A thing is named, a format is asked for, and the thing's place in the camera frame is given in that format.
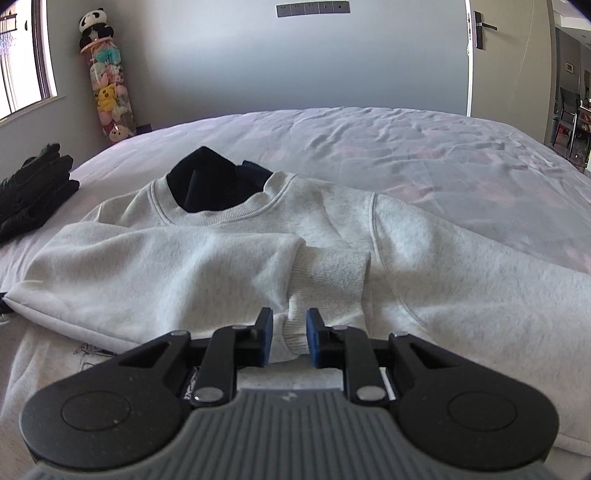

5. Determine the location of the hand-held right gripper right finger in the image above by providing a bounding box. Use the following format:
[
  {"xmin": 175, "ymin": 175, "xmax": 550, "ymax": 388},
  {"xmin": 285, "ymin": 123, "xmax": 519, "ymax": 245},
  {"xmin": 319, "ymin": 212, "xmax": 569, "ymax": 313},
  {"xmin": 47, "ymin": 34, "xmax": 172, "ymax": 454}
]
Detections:
[{"xmin": 306, "ymin": 307, "xmax": 481, "ymax": 407}]

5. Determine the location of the grey wall switch panel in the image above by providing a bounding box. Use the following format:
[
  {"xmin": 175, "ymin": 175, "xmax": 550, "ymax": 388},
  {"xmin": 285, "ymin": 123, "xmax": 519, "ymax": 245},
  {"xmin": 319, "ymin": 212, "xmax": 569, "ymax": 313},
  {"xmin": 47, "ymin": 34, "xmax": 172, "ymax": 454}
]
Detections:
[{"xmin": 276, "ymin": 2, "xmax": 350, "ymax": 18}]

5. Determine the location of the window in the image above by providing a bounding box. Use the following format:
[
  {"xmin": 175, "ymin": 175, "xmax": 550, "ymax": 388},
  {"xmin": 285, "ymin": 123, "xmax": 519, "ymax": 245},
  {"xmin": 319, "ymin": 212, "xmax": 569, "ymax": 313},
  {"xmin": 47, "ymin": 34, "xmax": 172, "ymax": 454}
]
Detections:
[{"xmin": 0, "ymin": 0, "xmax": 65, "ymax": 123}]

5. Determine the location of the clear tube of plush toys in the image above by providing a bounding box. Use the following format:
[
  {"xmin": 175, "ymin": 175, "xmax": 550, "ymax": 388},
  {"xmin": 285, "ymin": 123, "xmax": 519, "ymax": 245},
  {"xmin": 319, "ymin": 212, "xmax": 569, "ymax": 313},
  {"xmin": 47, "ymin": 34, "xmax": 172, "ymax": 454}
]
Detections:
[{"xmin": 81, "ymin": 39, "xmax": 137, "ymax": 144}]

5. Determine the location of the cream door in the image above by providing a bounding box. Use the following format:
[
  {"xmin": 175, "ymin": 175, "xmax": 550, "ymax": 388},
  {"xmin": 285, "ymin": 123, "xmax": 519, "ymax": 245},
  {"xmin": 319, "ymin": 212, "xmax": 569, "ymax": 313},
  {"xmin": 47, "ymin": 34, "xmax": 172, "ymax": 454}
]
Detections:
[{"xmin": 465, "ymin": 0, "xmax": 555, "ymax": 118}]

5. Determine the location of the navy blue garment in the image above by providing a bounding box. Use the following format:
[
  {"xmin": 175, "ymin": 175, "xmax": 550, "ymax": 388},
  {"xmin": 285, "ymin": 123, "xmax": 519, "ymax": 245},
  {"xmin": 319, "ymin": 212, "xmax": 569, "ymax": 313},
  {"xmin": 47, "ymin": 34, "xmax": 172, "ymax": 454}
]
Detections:
[{"xmin": 166, "ymin": 147, "xmax": 274, "ymax": 214}]

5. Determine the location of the panda plush toy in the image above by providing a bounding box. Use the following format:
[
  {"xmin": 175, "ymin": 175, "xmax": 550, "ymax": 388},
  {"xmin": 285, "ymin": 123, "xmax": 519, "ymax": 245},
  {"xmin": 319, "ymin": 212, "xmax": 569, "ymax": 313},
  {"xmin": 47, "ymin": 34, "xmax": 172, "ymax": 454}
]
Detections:
[{"xmin": 78, "ymin": 8, "xmax": 115, "ymax": 47}]

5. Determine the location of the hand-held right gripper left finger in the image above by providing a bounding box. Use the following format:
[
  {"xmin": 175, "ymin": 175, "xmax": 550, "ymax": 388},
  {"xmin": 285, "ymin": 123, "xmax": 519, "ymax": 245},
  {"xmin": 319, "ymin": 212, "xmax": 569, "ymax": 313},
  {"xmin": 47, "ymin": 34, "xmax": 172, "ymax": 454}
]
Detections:
[{"xmin": 99, "ymin": 307, "xmax": 274, "ymax": 407}]

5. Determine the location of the bed with pale dotted sheet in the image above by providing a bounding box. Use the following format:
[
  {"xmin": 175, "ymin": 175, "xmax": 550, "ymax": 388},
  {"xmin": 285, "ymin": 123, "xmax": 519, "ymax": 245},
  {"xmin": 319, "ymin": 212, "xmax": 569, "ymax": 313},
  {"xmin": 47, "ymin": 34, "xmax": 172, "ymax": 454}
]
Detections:
[{"xmin": 0, "ymin": 107, "xmax": 591, "ymax": 462}]

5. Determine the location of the folded black garment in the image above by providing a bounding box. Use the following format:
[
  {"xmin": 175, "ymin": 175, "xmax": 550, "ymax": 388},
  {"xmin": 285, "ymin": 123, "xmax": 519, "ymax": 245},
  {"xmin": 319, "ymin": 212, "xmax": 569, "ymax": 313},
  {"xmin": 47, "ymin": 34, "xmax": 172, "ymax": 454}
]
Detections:
[{"xmin": 0, "ymin": 143, "xmax": 80, "ymax": 243}]

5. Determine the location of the dark door handle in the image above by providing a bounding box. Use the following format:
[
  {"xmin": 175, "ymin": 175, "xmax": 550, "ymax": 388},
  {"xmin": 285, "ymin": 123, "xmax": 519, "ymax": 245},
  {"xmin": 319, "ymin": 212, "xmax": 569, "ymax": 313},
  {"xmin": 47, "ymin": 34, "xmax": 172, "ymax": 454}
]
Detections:
[{"xmin": 472, "ymin": 11, "xmax": 498, "ymax": 49}]

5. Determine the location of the light grey printed sweatshirt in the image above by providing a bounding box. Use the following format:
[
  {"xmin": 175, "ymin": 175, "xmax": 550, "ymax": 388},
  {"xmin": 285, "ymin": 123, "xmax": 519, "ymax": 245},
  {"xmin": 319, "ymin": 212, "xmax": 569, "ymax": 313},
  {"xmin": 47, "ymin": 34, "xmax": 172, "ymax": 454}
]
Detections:
[{"xmin": 4, "ymin": 173, "xmax": 591, "ymax": 462}]

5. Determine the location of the dark dining chair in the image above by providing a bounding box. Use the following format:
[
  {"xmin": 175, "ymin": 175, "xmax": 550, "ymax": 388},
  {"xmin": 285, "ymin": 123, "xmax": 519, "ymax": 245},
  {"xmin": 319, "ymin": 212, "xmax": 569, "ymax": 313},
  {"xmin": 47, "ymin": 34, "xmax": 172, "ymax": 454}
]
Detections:
[{"xmin": 551, "ymin": 88, "xmax": 583, "ymax": 148}]

